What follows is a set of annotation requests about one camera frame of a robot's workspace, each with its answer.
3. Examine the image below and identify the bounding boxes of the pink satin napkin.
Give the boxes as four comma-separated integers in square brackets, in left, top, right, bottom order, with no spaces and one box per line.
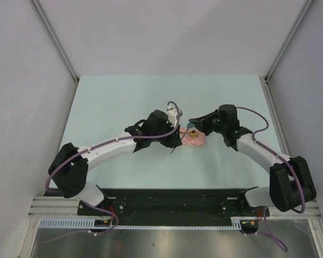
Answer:
[179,128,206,147]

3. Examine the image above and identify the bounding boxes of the right aluminium table rail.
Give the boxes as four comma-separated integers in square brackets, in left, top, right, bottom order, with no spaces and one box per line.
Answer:
[258,76,300,157]

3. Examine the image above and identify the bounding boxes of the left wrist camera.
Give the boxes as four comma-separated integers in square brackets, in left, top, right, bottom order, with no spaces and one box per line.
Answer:
[166,105,183,126]

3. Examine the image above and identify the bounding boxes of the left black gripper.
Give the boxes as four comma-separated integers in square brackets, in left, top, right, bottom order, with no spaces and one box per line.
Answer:
[151,120,181,148]

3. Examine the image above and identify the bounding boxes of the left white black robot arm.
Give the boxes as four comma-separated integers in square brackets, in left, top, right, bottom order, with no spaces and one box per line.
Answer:
[46,107,182,215]

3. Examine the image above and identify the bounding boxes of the front aluminium cross rail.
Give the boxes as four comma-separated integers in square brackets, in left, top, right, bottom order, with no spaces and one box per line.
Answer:
[28,196,321,220]

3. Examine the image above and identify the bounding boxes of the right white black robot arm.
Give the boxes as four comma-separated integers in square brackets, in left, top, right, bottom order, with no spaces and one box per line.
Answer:
[189,104,317,216]

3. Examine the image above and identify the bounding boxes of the left aluminium frame post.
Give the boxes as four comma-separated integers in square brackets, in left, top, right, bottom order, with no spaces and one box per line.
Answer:
[29,0,79,83]

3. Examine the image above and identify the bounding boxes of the white slotted cable duct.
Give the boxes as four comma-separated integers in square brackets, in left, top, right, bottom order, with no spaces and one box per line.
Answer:
[38,218,257,231]

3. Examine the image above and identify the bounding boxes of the gold spoon teal handle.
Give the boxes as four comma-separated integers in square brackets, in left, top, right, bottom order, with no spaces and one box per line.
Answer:
[188,130,199,138]

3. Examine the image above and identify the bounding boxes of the right aluminium frame post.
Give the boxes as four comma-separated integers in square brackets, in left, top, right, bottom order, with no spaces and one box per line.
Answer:
[264,0,317,83]

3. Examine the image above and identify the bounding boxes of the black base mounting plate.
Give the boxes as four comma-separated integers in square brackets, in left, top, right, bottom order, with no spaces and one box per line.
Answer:
[78,185,270,226]

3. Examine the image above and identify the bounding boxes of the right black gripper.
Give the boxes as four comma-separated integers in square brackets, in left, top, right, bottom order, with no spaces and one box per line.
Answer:
[189,109,227,136]

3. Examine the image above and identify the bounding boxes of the aluminium frame post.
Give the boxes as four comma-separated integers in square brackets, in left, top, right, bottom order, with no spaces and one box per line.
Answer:
[29,0,79,83]
[264,0,317,83]

